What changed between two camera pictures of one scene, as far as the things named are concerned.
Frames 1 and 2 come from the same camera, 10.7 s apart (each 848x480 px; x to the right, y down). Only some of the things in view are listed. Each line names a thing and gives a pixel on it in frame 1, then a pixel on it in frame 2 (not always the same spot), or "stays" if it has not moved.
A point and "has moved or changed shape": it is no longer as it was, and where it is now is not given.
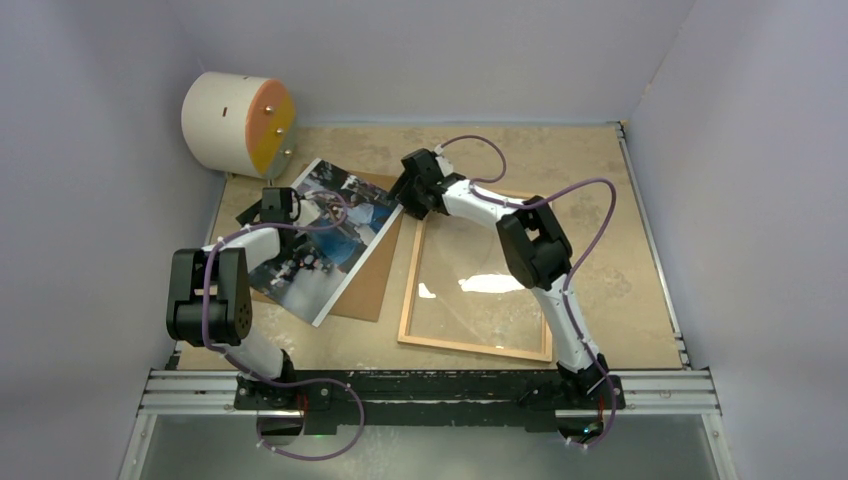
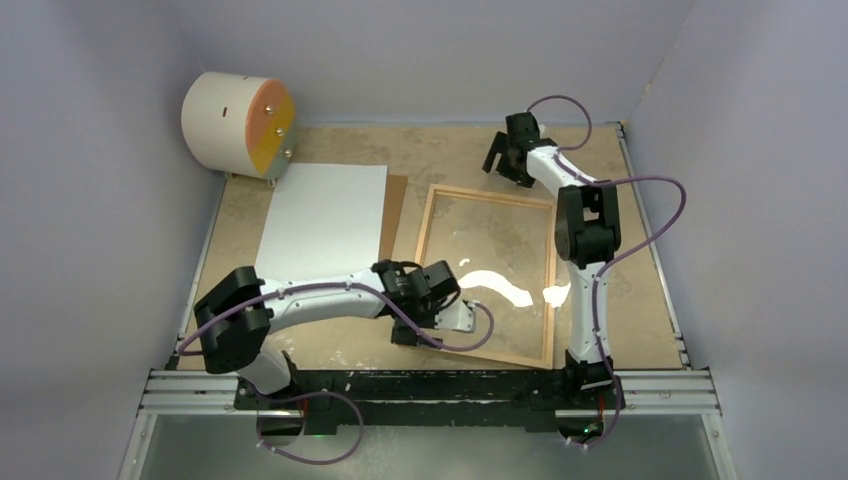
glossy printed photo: [317, 261] has moved or changed shape
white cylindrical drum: [240, 124] stays
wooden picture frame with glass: [462, 296] stays
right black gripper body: [419, 207] to [504, 166]
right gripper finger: [403, 191] to [497, 146]
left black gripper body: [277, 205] to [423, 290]
